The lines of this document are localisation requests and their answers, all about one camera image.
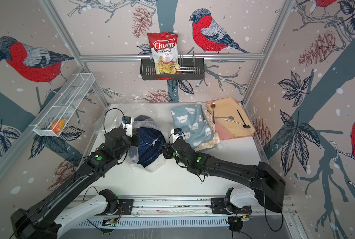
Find black spoon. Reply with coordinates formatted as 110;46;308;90
237;109;251;129

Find white pompom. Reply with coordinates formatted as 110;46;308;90
216;143;223;150

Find beige checkered blanket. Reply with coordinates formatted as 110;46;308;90
195;110;220;151

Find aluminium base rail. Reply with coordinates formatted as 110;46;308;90
60;195;294;217

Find white wire mesh basket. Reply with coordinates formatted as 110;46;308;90
33;73;95;137

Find silver spoon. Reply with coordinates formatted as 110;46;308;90
215;116;234;120

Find orange item in basket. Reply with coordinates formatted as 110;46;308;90
51;119;66;134

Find red cassava chips bag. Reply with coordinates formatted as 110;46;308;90
147;32;180;75

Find clear plastic vacuum bag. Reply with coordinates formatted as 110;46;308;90
93;100;172;169

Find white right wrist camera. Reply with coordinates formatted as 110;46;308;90
168;128;186;143

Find navy blue star blanket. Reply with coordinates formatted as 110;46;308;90
134;115;166;172

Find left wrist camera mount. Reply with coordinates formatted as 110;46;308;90
121;116;134;137

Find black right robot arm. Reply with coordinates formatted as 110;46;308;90
160;136;286;213

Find rainbow metallic spoon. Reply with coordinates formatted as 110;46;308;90
210;102;216;124

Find light blue bear blanket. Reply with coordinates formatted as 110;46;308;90
170;104;213;149

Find dark grey wall rack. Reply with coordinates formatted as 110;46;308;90
140;53;205;80

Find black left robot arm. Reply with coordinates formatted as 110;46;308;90
11;128;139;239

